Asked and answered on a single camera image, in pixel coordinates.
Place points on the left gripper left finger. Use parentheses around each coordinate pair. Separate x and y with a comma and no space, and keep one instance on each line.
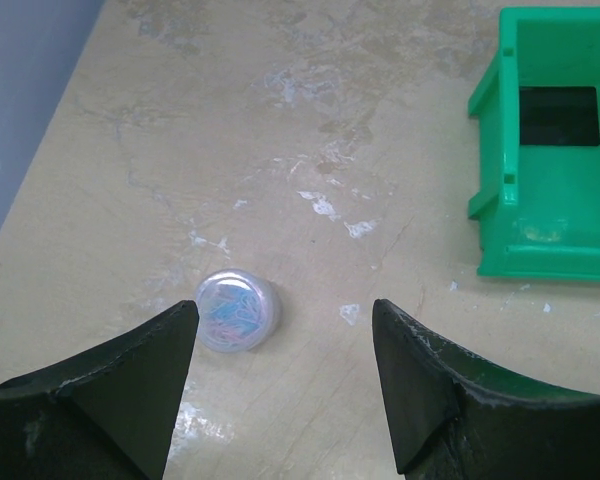
(106,413)

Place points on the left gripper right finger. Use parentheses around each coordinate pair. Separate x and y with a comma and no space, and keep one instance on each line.
(453,414)

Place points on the black card in green bin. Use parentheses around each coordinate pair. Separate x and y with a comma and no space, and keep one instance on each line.
(559,116)

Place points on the clear jar of paper clips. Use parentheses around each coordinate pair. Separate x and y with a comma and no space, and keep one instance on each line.
(237,310)

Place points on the green plastic bin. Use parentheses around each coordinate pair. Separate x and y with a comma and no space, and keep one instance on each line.
(538,207)

